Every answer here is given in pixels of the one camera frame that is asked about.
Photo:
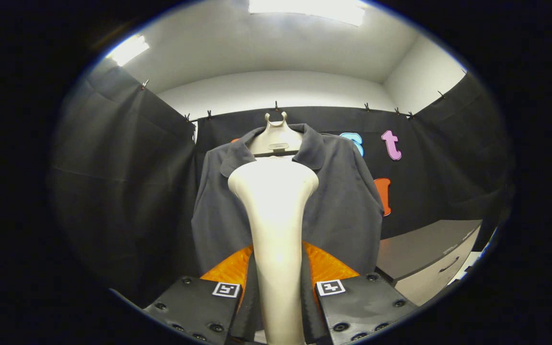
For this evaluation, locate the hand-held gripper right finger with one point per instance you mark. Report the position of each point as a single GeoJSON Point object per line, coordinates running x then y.
{"type": "Point", "coordinates": [312, 316]}

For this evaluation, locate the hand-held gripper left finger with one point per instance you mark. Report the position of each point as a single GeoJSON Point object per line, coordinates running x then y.
{"type": "Point", "coordinates": [247, 316]}

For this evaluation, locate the cream garment steamer head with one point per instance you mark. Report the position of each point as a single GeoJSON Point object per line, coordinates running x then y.
{"type": "Point", "coordinates": [276, 230]}

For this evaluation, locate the dark grey button shirt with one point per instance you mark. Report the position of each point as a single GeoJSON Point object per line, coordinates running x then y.
{"type": "Point", "coordinates": [343, 206]}

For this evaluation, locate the grey top drawer cabinet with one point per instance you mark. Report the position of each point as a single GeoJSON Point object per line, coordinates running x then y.
{"type": "Point", "coordinates": [419, 244]}

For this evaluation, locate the black backdrop cloth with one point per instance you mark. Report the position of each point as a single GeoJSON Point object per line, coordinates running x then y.
{"type": "Point", "coordinates": [122, 191]}

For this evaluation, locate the narrow ceiling light panel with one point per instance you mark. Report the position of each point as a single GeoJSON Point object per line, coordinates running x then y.
{"type": "Point", "coordinates": [128, 50]}

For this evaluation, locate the large ceiling light panel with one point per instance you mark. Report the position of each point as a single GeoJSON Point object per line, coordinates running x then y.
{"type": "Point", "coordinates": [304, 10]}

